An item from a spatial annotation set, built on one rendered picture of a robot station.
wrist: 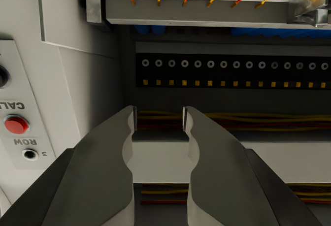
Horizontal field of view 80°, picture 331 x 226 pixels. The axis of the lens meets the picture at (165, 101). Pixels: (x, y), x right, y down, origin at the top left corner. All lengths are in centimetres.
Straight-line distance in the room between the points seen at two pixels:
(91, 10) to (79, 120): 9
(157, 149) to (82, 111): 8
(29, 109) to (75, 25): 7
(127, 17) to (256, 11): 11
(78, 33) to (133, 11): 5
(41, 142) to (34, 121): 2
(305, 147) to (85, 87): 23
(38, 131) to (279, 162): 23
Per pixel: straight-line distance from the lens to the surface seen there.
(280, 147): 24
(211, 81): 33
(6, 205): 30
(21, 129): 20
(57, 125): 19
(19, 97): 19
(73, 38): 17
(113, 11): 19
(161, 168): 22
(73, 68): 18
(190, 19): 18
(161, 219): 45
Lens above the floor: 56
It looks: 31 degrees up
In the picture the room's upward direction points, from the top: 178 degrees counter-clockwise
